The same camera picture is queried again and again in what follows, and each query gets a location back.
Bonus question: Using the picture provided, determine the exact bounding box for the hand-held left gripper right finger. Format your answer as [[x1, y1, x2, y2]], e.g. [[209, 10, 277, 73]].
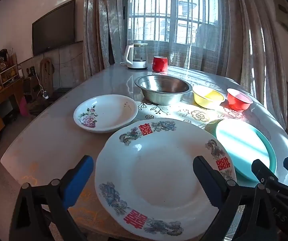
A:
[[193, 156, 278, 241]]

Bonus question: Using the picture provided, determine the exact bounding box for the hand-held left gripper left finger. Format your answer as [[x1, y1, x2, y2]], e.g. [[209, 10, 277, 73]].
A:
[[9, 155, 94, 241]]

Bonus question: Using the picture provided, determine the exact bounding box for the teal plastic plate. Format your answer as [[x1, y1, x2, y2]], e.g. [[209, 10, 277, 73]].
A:
[[215, 119, 277, 182]]

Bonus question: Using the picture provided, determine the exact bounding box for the large white dragon print plate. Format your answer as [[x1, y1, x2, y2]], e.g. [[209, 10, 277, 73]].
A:
[[94, 117, 237, 234]]

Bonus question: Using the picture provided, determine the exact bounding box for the red plastic bowl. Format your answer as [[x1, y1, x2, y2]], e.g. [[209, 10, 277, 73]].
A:
[[227, 88, 253, 112]]

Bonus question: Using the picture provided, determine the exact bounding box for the small white floral plate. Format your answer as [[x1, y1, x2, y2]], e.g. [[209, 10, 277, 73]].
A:
[[73, 94, 138, 133]]

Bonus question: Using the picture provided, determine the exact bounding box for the yellow plastic bowl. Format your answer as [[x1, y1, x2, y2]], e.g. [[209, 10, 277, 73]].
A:
[[192, 85, 225, 110]]

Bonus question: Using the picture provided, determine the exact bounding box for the stainless steel bowl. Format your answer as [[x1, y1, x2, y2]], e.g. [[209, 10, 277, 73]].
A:
[[134, 75, 193, 105]]

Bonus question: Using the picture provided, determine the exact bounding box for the green plastic plate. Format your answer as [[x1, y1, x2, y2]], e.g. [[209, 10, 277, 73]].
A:
[[205, 119, 222, 135]]

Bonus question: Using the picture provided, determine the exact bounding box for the floral lace tablecloth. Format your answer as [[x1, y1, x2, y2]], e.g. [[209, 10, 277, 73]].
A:
[[133, 66, 288, 189]]

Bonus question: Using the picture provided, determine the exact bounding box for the dark low bench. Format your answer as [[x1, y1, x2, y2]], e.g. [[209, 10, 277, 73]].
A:
[[52, 87, 73, 99]]

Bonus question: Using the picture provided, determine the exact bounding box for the pink plastic object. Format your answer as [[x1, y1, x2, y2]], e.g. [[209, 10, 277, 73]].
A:
[[19, 97, 28, 116]]

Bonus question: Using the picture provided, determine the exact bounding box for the wooden chair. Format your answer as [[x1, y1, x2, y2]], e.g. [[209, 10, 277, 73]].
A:
[[39, 58, 55, 93]]

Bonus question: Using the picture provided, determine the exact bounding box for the grey velvet curtain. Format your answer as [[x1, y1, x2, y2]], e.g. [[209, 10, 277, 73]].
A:
[[224, 0, 288, 128], [82, 0, 129, 81]]

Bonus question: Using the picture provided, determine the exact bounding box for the red mug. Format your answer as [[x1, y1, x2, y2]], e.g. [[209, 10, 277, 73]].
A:
[[152, 56, 168, 73]]

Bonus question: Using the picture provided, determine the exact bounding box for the sheer white curtain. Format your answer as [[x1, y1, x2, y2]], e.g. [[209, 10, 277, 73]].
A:
[[126, 0, 234, 77]]

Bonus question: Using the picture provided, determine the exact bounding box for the small wooden shelf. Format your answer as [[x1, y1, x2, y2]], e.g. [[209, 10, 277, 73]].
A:
[[0, 48, 19, 82]]

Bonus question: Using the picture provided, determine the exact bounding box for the white glass electric kettle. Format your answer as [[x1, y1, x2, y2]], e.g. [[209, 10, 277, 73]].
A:
[[120, 43, 149, 70]]

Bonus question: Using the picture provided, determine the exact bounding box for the barred window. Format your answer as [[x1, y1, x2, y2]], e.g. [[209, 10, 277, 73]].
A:
[[127, 0, 226, 52]]

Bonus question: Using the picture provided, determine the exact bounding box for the wall air conditioner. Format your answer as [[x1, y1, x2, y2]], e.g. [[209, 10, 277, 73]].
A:
[[272, 0, 288, 34]]

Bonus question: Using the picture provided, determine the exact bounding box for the black wall television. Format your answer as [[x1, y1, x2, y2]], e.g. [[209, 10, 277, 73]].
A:
[[32, 0, 76, 57]]

